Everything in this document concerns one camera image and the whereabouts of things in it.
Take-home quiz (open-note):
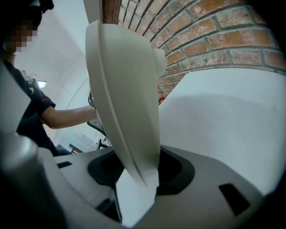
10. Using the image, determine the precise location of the person's left forearm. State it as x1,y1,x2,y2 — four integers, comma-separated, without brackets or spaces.
41,104,98,130

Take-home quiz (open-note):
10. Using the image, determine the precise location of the white desk telephone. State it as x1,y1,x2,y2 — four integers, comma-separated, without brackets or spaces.
84,19,167,189

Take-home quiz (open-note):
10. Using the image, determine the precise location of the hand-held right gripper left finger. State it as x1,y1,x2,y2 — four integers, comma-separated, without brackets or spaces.
53,147,123,223

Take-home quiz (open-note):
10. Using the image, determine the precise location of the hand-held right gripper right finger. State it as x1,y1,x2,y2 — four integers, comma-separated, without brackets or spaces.
131,145,265,229

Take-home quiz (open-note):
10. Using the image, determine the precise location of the person's head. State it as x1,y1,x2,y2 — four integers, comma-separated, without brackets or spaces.
2,0,54,55

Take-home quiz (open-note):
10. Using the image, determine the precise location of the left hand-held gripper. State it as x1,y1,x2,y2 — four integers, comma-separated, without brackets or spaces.
86,88,97,110

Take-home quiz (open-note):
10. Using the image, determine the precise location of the black head-worn camera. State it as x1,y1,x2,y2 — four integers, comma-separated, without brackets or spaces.
38,0,55,11

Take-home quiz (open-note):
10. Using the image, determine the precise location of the person's dark blue shirt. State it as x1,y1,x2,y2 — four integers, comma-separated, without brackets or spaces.
0,60,59,157

